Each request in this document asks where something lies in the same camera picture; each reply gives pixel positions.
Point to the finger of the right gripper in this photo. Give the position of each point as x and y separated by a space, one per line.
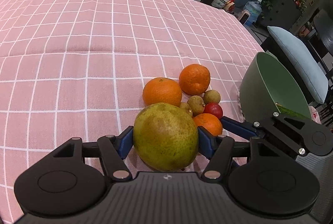
245 129

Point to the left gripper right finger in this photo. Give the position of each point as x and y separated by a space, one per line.
219 153

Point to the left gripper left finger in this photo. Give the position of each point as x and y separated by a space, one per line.
113 150

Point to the orange front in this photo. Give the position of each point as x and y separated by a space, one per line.
209 122

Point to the orange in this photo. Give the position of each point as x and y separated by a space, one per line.
209 122
194 79
162 90

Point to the red cherry tomato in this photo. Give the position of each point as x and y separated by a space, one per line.
214 109

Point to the green cucumber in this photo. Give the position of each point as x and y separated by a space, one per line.
290 112

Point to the green colander bowl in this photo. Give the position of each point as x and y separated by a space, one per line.
267 83

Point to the brown longan fruit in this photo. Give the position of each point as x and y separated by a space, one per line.
197 105
186 108
211 96

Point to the large green pear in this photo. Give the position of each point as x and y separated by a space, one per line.
165 137

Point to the light blue seat cushion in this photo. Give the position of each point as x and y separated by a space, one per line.
296 57

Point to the pink checkered tablecloth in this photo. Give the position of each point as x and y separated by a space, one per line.
77 68

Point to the black wooden chair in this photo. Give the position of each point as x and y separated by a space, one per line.
319 43

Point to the blue water jug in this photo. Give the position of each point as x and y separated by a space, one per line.
255 9

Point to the dark drawer cabinet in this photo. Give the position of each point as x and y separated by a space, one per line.
284 13

